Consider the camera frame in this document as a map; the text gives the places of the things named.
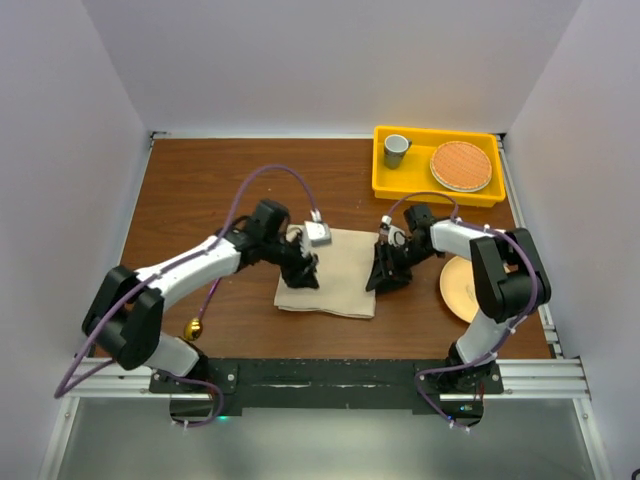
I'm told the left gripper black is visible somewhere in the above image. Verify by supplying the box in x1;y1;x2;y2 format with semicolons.
262;231;319;289

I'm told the aluminium frame rail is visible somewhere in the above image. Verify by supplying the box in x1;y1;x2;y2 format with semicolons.
39;358;613;479

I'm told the grey ceramic mug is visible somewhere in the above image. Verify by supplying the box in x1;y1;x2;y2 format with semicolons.
383;134;412;170

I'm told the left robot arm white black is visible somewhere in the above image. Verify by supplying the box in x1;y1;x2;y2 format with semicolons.
82;199;331;392

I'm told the yellow plastic tray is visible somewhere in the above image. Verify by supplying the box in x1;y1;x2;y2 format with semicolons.
371;125;506;208

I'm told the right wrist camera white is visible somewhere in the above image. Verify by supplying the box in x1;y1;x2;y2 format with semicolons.
379;215;407;247

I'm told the orange woven coaster plate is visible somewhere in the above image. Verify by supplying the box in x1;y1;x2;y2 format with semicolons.
429;141;493;192

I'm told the beige cloth napkin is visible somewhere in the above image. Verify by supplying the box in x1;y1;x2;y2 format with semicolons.
274;229;378;319

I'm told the golden round plate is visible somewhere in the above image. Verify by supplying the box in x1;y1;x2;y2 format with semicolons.
439;256;479;324

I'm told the gold purple spoon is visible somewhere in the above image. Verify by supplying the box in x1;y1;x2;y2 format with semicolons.
183;279;220;342

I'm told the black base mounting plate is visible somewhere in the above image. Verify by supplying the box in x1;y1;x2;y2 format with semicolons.
149;358;504;426

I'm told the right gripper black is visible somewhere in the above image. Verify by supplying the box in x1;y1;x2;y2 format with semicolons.
365;240;439;295

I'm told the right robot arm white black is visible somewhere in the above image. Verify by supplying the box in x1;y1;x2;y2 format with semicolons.
365;205;551;393

